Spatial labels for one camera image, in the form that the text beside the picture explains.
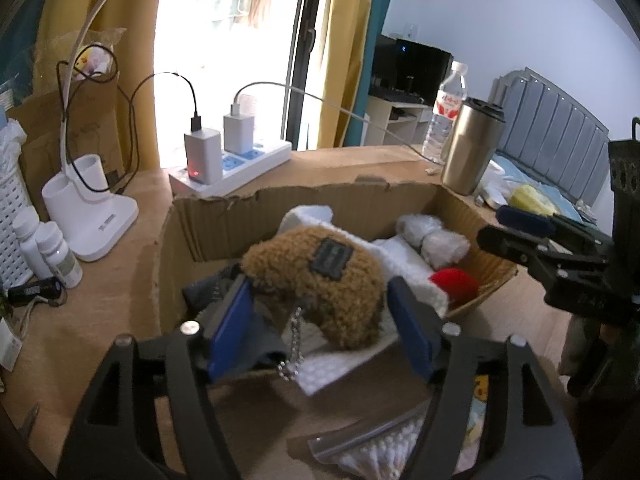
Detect yellow tissue pack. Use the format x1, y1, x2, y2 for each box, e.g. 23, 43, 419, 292
508, 184, 560, 217

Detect white pill bottle right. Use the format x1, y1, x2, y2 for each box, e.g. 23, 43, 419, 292
36, 221, 84, 289

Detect white woven plastic basket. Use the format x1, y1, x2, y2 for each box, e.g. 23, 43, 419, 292
0, 166, 34, 288

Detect white power strip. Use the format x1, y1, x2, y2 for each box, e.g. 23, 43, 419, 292
168, 140, 292, 198

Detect brown fuzzy plush pouch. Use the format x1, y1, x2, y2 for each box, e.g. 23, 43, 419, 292
240, 226, 385, 350

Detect clear water bottle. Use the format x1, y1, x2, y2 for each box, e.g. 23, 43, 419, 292
422, 61, 468, 165

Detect yellow curtain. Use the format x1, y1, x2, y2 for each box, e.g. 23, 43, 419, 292
34, 0, 377, 172

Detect white desk lamp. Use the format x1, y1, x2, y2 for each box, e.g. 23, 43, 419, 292
41, 0, 139, 262

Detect grey bed headboard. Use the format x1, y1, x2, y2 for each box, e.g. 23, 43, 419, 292
490, 67, 608, 206

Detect black flashlight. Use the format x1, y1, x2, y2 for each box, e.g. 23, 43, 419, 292
6, 276, 66, 307

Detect red plush ball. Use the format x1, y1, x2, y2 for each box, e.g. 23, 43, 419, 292
430, 268, 480, 310

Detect white bubble wrap roll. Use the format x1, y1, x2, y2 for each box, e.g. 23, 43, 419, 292
396, 214, 471, 270

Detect white textured towel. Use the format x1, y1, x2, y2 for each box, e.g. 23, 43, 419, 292
278, 205, 449, 396

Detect black monitor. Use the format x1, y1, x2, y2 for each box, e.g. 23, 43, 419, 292
369, 35, 452, 106

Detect white pill bottle left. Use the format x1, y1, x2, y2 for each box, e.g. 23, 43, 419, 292
12, 206, 53, 280

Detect white pill bottle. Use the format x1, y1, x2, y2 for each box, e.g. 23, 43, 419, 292
36, 221, 84, 289
12, 206, 53, 280

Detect steel travel tumbler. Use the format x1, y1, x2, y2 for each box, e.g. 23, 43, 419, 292
442, 98, 506, 195

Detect cartoon tissue packet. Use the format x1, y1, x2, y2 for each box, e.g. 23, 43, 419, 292
462, 375, 489, 450

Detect white charger with black cable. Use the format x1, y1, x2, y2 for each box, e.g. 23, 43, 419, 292
184, 114, 222, 185

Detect teal curtain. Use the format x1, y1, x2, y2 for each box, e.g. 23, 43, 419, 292
0, 0, 402, 149

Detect cotton swab zip bag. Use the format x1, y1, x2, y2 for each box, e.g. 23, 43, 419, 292
307, 400, 431, 479

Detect brown cardboard box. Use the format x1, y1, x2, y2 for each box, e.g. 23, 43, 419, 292
156, 181, 519, 380

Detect black scissors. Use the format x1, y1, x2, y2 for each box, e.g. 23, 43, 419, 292
18, 403, 40, 442

